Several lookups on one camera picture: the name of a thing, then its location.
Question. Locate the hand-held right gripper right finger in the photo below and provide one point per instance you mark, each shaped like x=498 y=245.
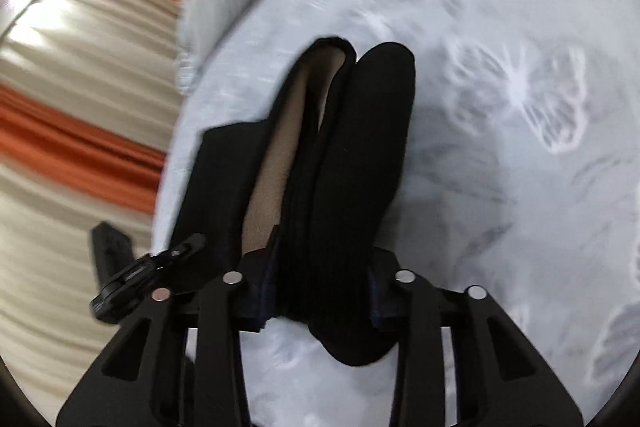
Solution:
x=380 y=302

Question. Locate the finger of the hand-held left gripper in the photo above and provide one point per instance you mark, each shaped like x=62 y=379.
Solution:
x=130 y=284
x=112 y=252

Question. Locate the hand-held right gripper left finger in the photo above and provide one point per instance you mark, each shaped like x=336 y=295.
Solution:
x=265 y=294

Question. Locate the black pants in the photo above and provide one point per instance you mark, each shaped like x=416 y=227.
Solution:
x=350 y=182

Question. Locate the orange curtain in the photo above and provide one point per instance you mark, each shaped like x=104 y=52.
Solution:
x=75 y=142

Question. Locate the bed with butterfly print sheet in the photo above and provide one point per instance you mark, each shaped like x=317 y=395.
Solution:
x=475 y=207

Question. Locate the white curtain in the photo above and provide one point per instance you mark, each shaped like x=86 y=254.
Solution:
x=75 y=32

